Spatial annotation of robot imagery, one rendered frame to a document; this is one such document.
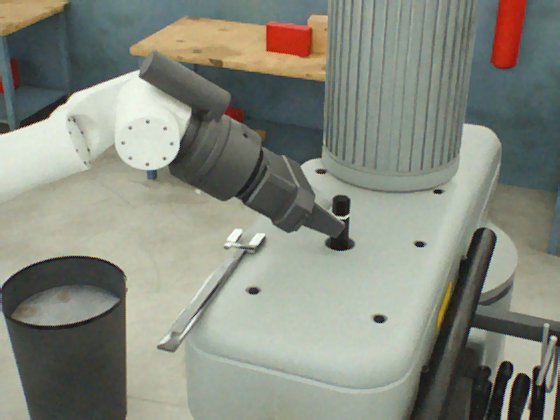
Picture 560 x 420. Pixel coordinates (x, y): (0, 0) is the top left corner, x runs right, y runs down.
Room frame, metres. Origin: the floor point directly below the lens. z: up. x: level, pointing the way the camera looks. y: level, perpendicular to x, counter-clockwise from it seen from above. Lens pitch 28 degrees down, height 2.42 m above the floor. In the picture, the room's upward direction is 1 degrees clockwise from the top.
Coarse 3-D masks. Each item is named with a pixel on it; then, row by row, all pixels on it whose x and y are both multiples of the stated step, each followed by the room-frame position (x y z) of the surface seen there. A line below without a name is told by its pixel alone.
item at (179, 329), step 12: (228, 240) 0.88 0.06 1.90; (252, 240) 0.88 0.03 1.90; (228, 252) 0.85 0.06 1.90; (240, 252) 0.85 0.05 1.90; (252, 252) 0.86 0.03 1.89; (228, 264) 0.82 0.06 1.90; (216, 276) 0.80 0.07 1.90; (228, 276) 0.81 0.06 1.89; (204, 288) 0.77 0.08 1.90; (216, 288) 0.78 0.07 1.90; (192, 300) 0.75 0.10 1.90; (204, 300) 0.75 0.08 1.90; (192, 312) 0.73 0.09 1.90; (180, 324) 0.71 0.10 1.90; (192, 324) 0.71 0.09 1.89; (168, 336) 0.69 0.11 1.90; (180, 336) 0.69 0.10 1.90; (168, 348) 0.67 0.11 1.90
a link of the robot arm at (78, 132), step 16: (112, 80) 0.88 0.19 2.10; (128, 80) 0.87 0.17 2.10; (80, 96) 0.87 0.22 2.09; (96, 96) 0.87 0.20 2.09; (112, 96) 0.87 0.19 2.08; (64, 112) 0.84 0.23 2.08; (80, 112) 0.85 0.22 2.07; (96, 112) 0.87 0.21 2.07; (112, 112) 0.87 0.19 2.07; (48, 128) 0.82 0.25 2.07; (64, 128) 0.81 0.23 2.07; (80, 128) 0.86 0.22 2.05; (96, 128) 0.86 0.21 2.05; (112, 128) 0.87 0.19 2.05; (48, 144) 0.80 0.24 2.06; (64, 144) 0.80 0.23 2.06; (80, 144) 0.83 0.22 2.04; (96, 144) 0.86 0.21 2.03; (64, 160) 0.80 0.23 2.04; (80, 160) 0.80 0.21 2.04
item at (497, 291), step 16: (496, 256) 1.40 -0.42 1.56; (512, 256) 1.40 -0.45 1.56; (496, 272) 1.35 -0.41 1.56; (512, 272) 1.35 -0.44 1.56; (496, 288) 1.30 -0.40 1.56; (512, 288) 1.36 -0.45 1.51; (480, 304) 1.28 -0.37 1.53; (496, 304) 1.30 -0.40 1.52; (480, 336) 1.19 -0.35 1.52; (496, 336) 1.29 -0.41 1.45; (464, 352) 1.19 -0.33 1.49; (480, 352) 1.18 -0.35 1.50; (496, 352) 1.28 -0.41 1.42; (496, 368) 1.28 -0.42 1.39; (464, 384) 1.18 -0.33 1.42; (464, 400) 1.18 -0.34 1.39; (464, 416) 1.18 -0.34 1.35
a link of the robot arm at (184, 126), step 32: (160, 64) 0.83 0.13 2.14; (128, 96) 0.83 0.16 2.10; (160, 96) 0.83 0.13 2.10; (192, 96) 0.83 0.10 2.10; (224, 96) 0.85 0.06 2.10; (128, 128) 0.78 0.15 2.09; (160, 128) 0.78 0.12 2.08; (192, 128) 0.83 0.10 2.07; (224, 128) 0.84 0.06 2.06; (128, 160) 0.78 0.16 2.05; (160, 160) 0.78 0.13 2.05; (192, 160) 0.81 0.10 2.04
